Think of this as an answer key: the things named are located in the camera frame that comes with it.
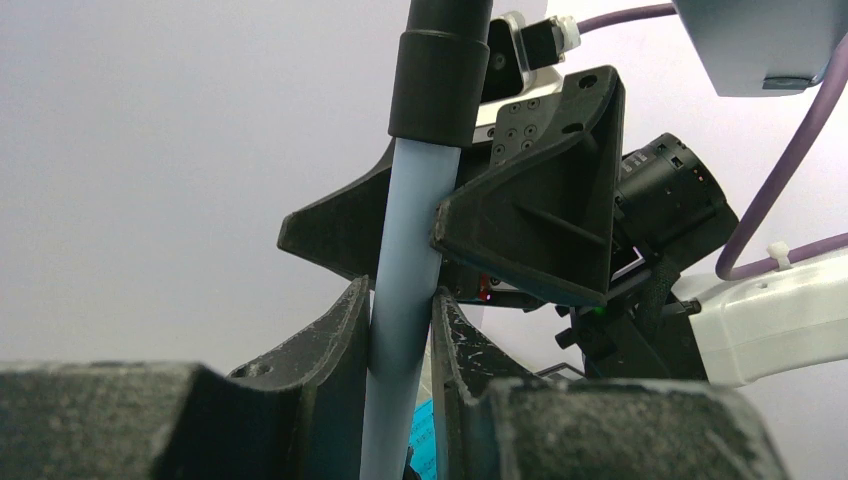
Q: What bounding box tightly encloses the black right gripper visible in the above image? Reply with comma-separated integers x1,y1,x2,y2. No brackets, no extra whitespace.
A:
430,64,657,313

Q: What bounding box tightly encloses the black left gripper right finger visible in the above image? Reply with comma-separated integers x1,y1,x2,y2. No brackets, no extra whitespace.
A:
431,288,789,479

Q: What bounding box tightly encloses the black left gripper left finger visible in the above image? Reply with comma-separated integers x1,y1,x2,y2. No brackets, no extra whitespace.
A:
1,278,370,479

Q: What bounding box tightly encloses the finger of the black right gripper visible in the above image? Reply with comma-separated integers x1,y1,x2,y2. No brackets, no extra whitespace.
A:
277,141,395,280

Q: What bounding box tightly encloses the teal sheet music page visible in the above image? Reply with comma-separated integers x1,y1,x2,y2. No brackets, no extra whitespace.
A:
407,399,438,480

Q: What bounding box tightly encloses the light blue music stand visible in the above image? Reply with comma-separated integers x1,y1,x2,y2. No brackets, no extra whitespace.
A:
357,0,848,480

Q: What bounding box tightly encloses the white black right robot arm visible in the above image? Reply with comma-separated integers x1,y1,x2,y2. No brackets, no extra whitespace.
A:
423,66,847,387

